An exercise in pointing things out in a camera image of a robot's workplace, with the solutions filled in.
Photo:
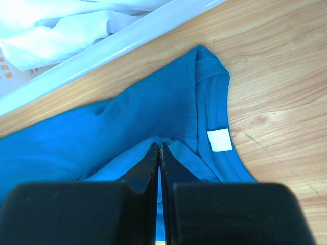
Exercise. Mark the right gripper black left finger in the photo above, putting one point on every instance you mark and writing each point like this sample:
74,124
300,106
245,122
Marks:
123,211

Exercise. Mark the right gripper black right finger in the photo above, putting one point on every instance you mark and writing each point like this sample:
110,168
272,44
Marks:
196,212

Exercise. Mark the blue t shirt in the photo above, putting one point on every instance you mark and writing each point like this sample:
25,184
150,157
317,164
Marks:
182,105

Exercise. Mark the white plastic basket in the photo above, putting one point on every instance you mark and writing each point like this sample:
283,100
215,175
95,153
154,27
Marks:
19,88

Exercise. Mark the white t shirt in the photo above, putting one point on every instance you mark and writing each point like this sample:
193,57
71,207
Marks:
37,34

